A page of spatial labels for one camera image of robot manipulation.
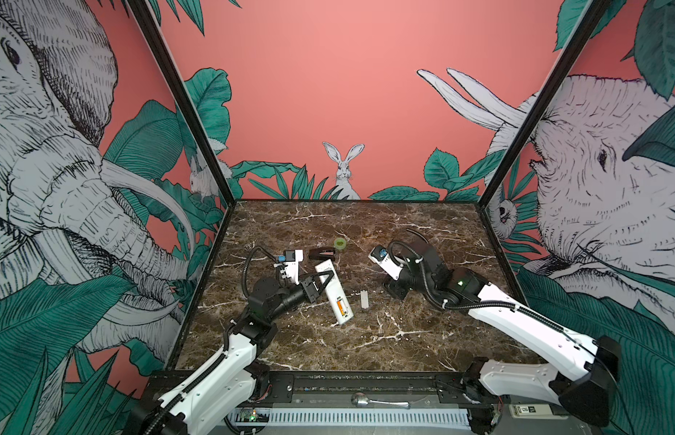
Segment green tape roll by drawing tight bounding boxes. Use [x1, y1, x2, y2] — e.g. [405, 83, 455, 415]
[333, 237, 347, 251]

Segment white battery cover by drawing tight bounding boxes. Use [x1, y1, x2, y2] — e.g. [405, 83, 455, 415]
[360, 291, 370, 310]

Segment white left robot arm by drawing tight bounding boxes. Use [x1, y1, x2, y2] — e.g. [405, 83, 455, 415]
[123, 270, 337, 434]

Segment white perforated cable tray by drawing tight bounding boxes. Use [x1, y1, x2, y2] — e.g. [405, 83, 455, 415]
[229, 408, 471, 430]

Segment black enclosure corner post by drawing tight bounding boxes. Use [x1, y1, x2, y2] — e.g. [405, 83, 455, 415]
[477, 0, 611, 208]
[127, 0, 237, 208]

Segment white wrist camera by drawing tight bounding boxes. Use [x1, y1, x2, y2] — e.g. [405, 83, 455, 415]
[368, 245, 404, 280]
[274, 249, 304, 285]

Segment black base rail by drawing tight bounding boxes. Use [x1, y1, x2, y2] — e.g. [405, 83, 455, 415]
[140, 370, 534, 406]

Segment white label box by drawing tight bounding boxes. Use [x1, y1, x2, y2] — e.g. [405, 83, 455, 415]
[509, 403, 555, 420]

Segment black enclosure corner post right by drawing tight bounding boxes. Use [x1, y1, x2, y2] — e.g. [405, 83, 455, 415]
[477, 0, 611, 208]

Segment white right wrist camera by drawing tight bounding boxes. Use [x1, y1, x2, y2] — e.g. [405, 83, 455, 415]
[368, 245, 404, 280]

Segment black enclosure corner post left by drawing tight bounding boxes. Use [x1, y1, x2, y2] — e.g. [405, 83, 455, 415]
[127, 0, 237, 208]

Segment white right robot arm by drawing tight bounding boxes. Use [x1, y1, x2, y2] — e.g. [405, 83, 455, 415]
[369, 240, 621, 428]

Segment metal spoon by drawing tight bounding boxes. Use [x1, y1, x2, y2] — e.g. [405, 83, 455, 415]
[351, 391, 411, 410]

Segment black stapler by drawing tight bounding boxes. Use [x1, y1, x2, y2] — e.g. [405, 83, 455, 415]
[308, 246, 337, 262]

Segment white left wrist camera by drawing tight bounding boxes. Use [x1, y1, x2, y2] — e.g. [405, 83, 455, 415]
[274, 249, 304, 285]

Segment white remote control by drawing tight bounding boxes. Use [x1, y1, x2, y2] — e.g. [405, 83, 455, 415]
[315, 260, 354, 324]

